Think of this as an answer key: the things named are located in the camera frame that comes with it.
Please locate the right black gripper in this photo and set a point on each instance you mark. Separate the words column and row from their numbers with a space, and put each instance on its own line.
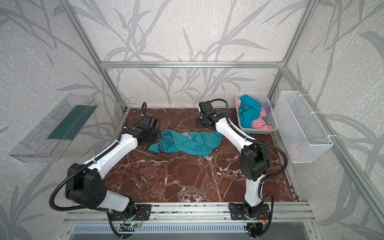
column 202, row 122

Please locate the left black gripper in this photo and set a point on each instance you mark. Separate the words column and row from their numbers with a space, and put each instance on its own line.
column 154, row 139

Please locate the teal printed t-shirt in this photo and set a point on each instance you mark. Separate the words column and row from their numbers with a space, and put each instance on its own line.
column 191, row 143

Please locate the white plastic laundry basket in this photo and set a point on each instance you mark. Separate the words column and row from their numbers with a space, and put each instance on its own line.
column 269, row 118

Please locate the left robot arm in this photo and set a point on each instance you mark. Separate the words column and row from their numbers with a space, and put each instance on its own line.
column 86, row 187

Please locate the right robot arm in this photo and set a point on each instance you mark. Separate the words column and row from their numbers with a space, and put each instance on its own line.
column 253, row 157

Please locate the teal t-shirt in basket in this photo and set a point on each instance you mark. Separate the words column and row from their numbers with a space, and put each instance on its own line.
column 249, row 110

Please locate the pink t-shirt in basket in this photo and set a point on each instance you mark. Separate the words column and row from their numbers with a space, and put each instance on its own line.
column 259, row 123

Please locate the purple t-shirt in basket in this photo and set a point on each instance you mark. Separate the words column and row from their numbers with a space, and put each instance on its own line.
column 266, row 107

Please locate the green circuit board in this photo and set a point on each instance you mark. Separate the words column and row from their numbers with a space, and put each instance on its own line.
column 130, row 225

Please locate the aluminium frame crossbar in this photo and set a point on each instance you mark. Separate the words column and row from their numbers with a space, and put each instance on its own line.
column 159, row 65

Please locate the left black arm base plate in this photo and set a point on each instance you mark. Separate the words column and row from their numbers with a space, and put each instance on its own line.
column 140, row 212

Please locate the pink item in wire basket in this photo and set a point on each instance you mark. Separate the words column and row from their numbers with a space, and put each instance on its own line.
column 294, row 151

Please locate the white wire mesh basket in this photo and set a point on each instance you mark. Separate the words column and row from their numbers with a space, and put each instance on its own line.
column 298, row 123

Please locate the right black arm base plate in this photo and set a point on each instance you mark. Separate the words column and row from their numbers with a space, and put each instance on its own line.
column 261, row 212

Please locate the clear plastic wall tray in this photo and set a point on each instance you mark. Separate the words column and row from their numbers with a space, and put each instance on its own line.
column 48, row 141

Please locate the slotted white cable duct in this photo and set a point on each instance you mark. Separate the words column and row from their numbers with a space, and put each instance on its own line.
column 161, row 228

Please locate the aluminium front rail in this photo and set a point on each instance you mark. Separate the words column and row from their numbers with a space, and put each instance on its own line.
column 162, row 213

